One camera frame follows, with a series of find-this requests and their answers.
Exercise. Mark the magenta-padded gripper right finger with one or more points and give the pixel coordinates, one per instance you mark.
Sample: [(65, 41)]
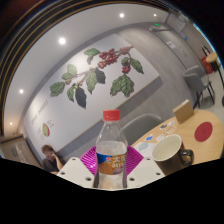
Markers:
[(145, 171)]

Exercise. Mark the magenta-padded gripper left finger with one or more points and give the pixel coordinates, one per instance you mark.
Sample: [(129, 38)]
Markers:
[(76, 171)]

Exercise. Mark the clear red-capped drink bottle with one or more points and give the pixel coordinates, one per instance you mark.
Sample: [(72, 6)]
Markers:
[(111, 153)]

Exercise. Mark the white paper sheet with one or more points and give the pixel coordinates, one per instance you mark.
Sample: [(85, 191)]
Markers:
[(144, 150)]

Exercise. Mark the person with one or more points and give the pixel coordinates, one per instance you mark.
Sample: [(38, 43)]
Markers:
[(50, 161)]

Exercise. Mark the dark mug with white inside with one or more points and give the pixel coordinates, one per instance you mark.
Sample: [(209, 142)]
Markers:
[(166, 150)]

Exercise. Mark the small blue card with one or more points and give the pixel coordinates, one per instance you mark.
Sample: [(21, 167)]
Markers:
[(149, 137)]

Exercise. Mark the small white card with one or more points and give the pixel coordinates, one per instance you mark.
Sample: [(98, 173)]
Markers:
[(160, 137)]

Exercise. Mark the grey shell chair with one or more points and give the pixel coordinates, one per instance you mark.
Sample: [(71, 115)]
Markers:
[(140, 126)]

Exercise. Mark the flat round red coaster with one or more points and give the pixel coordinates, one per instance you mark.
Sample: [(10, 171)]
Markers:
[(203, 131)]

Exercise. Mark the brown cardboard box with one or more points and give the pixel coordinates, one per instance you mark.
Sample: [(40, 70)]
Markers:
[(183, 111)]

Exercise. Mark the red floor box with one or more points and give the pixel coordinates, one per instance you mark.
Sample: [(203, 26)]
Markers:
[(206, 65)]

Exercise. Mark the grey door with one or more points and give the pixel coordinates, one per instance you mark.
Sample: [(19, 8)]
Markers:
[(176, 46)]

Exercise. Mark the round ceiling lights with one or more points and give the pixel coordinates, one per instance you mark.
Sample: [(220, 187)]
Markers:
[(62, 40)]

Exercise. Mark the black bin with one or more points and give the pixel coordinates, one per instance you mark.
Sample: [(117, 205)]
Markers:
[(205, 50)]

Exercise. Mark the green exit sign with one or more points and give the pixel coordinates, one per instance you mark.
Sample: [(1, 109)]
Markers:
[(157, 24)]

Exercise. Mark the white notice board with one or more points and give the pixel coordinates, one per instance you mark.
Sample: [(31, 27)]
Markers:
[(176, 22)]

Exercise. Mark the coffee plant wall mural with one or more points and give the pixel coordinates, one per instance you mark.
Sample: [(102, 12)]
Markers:
[(91, 78)]

